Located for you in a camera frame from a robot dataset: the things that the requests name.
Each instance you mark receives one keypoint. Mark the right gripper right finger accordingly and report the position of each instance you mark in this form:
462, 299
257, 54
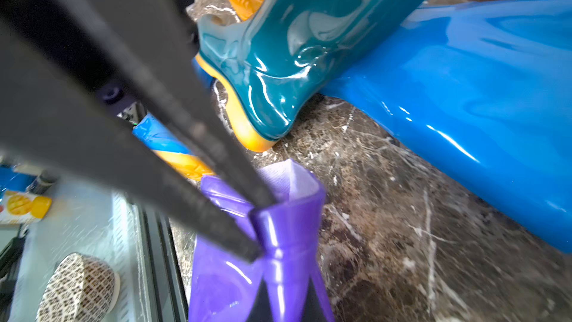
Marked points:
146, 45

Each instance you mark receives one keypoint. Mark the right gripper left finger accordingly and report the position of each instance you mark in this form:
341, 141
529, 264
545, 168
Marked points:
47, 118

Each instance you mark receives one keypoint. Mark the blue boot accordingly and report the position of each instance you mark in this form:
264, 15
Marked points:
166, 146
482, 91

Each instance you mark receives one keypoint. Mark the teal boot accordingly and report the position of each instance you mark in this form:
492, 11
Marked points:
272, 63

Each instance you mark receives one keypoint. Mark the purple boot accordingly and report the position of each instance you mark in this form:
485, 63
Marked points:
285, 282

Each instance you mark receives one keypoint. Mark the yellow printed packet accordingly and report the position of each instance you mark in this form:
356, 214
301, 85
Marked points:
19, 208

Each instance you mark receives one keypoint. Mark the patterned round bowl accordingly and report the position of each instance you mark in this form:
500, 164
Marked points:
82, 288

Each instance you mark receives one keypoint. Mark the black base frame front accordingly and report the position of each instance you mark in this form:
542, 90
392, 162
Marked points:
163, 292

